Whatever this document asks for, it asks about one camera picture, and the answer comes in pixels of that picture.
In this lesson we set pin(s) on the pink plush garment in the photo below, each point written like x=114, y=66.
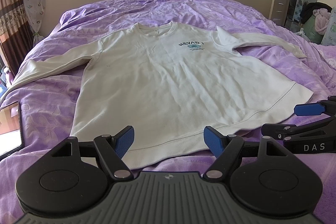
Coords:
x=322, y=17

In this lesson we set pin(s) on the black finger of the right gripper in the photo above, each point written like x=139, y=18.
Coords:
x=327, y=107
x=281, y=131

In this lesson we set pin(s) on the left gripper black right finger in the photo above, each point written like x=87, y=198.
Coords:
x=229, y=151

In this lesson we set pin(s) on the brown patterned curtain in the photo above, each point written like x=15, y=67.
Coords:
x=16, y=36

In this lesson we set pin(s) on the purple floral bed cover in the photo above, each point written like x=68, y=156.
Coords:
x=48, y=105

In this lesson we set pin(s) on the white printed sweatshirt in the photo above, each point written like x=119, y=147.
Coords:
x=169, y=83

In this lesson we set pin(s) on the smartphone with black case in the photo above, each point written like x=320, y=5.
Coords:
x=11, y=135

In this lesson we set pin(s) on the black clothes pile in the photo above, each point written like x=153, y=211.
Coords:
x=308, y=9

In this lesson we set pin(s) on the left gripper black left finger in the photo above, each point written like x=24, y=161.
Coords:
x=100, y=159

